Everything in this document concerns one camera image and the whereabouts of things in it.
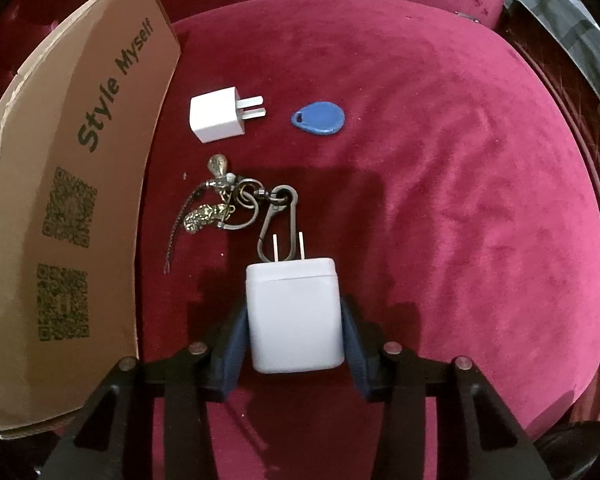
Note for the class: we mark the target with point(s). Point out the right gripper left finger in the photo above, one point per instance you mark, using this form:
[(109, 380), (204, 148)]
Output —
[(111, 437)]

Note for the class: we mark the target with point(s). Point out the large white charger plug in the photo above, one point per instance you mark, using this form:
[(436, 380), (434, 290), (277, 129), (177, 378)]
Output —
[(294, 315)]

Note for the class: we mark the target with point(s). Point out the small white charger plug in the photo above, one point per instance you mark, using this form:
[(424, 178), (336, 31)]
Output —
[(221, 114)]

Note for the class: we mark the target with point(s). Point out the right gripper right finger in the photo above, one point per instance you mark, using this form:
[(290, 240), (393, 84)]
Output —
[(478, 436)]

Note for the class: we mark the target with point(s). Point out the cardboard box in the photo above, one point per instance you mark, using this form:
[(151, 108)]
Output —
[(76, 126)]

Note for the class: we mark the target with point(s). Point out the grey plaid blanket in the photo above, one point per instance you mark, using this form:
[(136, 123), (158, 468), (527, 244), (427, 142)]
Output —
[(573, 26)]

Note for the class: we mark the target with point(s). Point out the metal keychain with charms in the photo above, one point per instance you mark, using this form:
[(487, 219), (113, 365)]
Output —
[(232, 203)]

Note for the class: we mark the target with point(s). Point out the blue teardrop key fob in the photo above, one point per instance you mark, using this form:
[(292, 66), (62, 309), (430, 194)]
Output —
[(321, 118)]

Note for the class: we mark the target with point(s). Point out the red velvet tufted armchair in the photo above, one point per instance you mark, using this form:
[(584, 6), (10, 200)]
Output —
[(455, 202)]

